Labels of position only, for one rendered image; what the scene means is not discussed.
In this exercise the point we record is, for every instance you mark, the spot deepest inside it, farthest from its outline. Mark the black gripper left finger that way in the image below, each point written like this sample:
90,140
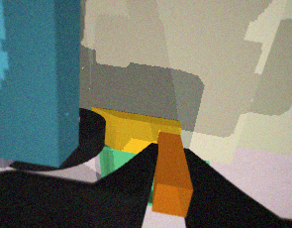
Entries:
117,200

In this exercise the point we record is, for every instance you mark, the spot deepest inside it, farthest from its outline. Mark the green tray floor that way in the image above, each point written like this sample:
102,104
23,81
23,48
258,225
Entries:
117,159

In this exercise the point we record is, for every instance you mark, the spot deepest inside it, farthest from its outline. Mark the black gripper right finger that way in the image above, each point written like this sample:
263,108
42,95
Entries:
218,203

